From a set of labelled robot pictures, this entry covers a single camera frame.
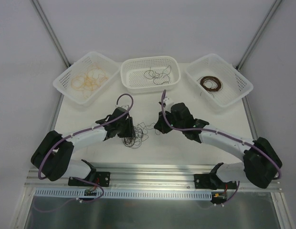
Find yellow and black cables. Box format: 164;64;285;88
121;121;157;148

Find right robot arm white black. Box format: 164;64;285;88
154;102;282;190

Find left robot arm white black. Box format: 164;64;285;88
31;107;135;186

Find white middle perforated basket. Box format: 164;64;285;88
120;56;181;94

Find white right basket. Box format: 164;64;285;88
185;53;254;111

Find white left basket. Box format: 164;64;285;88
53;52;120;107

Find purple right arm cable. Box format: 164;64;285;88
161;89;283;207

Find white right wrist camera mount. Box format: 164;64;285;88
159;97;174;112

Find grey-black cables in middle basket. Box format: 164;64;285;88
143;64;173;85

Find brown cable coil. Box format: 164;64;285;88
197;75;224;98

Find aluminium frame rail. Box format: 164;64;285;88
24;163;284;192

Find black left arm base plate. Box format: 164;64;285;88
68;171;111;187

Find yellow cables in left basket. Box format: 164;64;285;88
70;62;109;100

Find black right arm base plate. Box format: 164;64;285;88
193;174;237;190

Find white slotted cable duct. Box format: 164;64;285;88
35;187;212;201

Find right aluminium corner post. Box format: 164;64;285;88
235;0;284;72

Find aluminium corner post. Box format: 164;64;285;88
30;0;71;68
235;0;284;72

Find left aluminium corner post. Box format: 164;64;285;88
30;0;71;68

